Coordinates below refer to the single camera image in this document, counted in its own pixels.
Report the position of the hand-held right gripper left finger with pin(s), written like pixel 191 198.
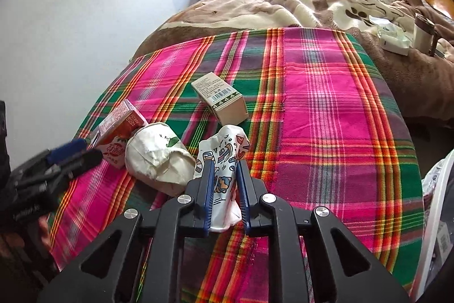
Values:
pixel 209 198

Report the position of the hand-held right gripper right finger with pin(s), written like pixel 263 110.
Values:
pixel 243 198

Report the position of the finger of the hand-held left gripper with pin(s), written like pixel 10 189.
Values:
pixel 83 161
pixel 69 148

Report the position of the patterned paper cup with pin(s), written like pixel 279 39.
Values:
pixel 223 161

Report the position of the red drink carton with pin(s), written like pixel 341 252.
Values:
pixel 120 125

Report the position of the white trash bin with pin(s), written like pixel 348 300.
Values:
pixel 430 221

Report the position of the translucent bin liner bag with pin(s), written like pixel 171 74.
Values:
pixel 431 178

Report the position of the person's left hand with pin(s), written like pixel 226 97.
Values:
pixel 43 235

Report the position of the crumpled white paper cup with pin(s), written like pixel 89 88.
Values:
pixel 156 157

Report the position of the beige cardboard box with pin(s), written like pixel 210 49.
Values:
pixel 227 107

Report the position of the pink green plaid blanket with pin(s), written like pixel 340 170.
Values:
pixel 319 93

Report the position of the brown cream fleece blanket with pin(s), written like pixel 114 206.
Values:
pixel 283 4

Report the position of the white tissue pack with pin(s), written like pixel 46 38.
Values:
pixel 392 38

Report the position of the white brown travel mug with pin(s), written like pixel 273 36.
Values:
pixel 424 35

